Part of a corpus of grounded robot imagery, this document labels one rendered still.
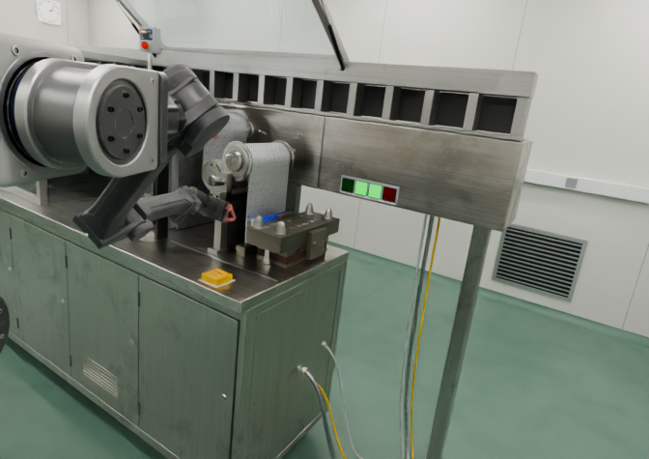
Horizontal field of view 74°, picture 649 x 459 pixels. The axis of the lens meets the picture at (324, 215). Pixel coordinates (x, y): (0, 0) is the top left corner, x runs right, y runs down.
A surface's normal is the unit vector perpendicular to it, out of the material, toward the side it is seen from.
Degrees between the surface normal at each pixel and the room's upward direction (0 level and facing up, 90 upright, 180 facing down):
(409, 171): 90
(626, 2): 90
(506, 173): 90
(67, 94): 63
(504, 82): 90
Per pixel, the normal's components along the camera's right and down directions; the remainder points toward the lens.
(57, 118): -0.17, 0.23
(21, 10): 0.84, 0.22
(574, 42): -0.53, 0.16
